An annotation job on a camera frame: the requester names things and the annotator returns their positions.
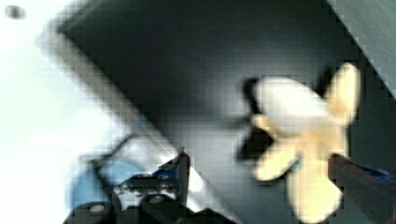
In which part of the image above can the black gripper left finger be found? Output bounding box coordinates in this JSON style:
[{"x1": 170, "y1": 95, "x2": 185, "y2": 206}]
[{"x1": 62, "y1": 150, "x2": 237, "y2": 224}]

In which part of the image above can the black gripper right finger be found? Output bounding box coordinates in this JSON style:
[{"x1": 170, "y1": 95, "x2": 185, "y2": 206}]
[{"x1": 328, "y1": 154, "x2": 396, "y2": 224}]

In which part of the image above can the peeled toy banana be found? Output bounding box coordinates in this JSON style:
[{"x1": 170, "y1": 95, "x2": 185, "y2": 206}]
[{"x1": 251, "y1": 63, "x2": 361, "y2": 224}]

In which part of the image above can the blue round cup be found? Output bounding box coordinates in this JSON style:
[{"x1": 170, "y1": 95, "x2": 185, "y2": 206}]
[{"x1": 65, "y1": 160, "x2": 144, "y2": 212}]

